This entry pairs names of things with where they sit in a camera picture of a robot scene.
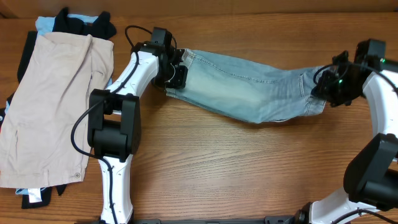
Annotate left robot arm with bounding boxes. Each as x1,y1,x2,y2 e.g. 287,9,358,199
88,27,188,223

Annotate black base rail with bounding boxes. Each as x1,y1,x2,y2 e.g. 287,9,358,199
74,215,299,224

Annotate beige khaki shorts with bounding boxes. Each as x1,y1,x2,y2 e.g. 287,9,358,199
0,31,115,189

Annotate black garment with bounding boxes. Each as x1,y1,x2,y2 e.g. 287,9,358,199
1,7,117,209

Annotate light blue denim shorts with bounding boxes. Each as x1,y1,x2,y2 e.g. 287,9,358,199
166,49,326,124

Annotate light blue shirt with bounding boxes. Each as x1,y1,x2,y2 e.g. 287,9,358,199
4,14,113,203

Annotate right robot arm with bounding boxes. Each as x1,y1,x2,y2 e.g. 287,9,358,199
286,39,397,224

